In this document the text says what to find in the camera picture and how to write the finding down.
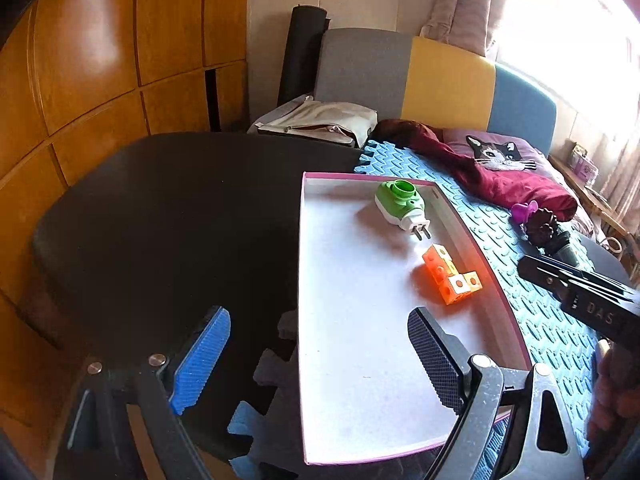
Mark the maroon cloth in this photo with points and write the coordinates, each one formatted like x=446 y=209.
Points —
x=500 y=185

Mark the blue foam mat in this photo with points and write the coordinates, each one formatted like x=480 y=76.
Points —
x=500 y=240

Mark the wooden bedside shelf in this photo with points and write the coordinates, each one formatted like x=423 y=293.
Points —
x=600 y=205

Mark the lilac bed sheet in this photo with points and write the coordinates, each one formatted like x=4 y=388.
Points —
x=582 y=225

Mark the beige cloth bag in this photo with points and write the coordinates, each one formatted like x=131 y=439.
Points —
x=325 y=120

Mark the wooden wardrobe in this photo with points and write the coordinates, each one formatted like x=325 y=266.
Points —
x=100 y=60

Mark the black rolled mat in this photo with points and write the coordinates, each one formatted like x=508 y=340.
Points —
x=300 y=50

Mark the window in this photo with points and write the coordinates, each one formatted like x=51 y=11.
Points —
x=565 y=25

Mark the cat print pillow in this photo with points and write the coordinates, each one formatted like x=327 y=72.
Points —
x=500 y=152

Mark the grey cylindrical container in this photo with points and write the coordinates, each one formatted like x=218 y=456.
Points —
x=567 y=250

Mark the small pink box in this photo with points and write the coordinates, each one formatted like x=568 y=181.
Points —
x=582 y=162

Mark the green plug-in repellent heater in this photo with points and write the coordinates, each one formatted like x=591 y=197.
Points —
x=395 y=200

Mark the light curtain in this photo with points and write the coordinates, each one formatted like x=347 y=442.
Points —
x=465 y=5

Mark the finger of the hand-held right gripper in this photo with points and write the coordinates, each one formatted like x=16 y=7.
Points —
x=600 y=282
x=540 y=274

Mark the grey yellow blue headboard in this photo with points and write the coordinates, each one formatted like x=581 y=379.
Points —
x=450 y=85

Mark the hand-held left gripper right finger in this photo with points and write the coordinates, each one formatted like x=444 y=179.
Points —
x=435 y=355

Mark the purple plastic toy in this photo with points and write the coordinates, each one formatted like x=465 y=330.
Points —
x=522 y=211

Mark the pink cardboard tray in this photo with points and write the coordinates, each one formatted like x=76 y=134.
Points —
x=360 y=310

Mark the orange building block toy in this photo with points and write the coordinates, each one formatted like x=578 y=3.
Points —
x=440 y=270

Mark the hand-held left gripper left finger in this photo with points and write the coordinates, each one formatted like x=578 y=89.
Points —
x=200 y=360

